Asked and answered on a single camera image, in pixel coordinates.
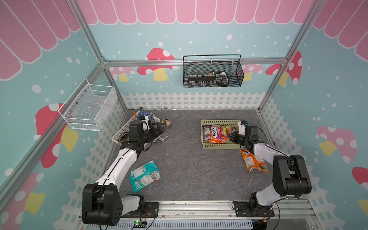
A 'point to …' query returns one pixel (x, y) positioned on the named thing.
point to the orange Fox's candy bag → (213, 133)
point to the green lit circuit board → (139, 224)
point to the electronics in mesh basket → (204, 78)
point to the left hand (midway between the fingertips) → (162, 129)
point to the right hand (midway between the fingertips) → (229, 133)
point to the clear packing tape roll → (167, 121)
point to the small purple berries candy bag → (206, 132)
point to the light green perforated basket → (222, 125)
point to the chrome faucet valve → (161, 139)
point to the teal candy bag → (147, 173)
